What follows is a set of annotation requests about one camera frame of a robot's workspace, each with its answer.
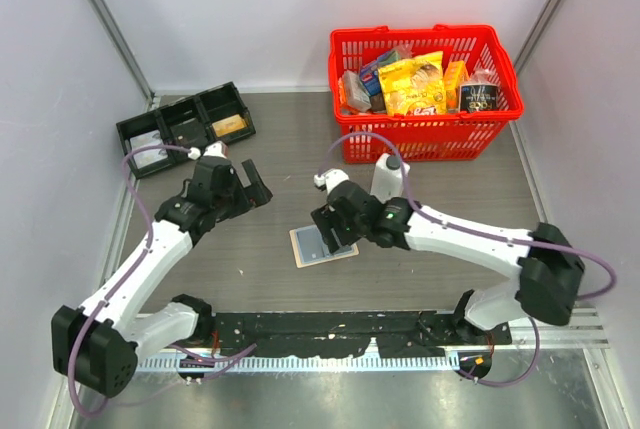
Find blue snack packet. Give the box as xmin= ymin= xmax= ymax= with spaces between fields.
xmin=359 ymin=48 xmax=407 ymax=96

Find grey wrapped snack pack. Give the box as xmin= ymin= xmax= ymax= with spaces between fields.
xmin=338 ymin=70 xmax=371 ymax=113

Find black round can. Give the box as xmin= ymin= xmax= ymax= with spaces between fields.
xmin=459 ymin=82 xmax=498 ymax=113

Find gold card in tray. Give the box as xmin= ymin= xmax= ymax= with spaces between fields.
xmin=211 ymin=114 xmax=247 ymax=138

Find black three-compartment tray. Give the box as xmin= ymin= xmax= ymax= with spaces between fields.
xmin=116 ymin=82 xmax=256 ymax=178

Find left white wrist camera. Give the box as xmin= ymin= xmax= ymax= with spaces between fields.
xmin=187 ymin=141 xmax=228 ymax=160

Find red shopping basket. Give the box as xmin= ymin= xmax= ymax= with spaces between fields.
xmin=328 ymin=25 xmax=524 ymax=163

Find orange snack box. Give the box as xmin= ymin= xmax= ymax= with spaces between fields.
xmin=443 ymin=60 xmax=469 ymax=113

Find white cable duct strip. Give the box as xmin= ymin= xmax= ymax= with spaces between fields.
xmin=136 ymin=351 xmax=459 ymax=374

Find black mounting base plate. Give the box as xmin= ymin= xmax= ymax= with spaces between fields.
xmin=155 ymin=311 xmax=512 ymax=358

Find white cards in tray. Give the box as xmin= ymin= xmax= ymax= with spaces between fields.
xmin=129 ymin=131 xmax=169 ymax=170

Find white bottle grey cap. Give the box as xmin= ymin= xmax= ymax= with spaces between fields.
xmin=370 ymin=153 xmax=410 ymax=203

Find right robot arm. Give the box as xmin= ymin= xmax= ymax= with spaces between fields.
xmin=311 ymin=179 xmax=585 ymax=344

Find yellow chips bag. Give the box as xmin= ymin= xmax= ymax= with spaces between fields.
xmin=379 ymin=51 xmax=447 ymax=117

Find beige card holder wallet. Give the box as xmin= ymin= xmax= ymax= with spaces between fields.
xmin=289 ymin=225 xmax=359 ymax=269

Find dark card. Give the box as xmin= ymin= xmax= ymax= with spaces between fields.
xmin=169 ymin=118 xmax=209 ymax=148

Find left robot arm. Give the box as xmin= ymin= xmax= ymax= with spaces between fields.
xmin=51 ymin=155 xmax=272 ymax=398

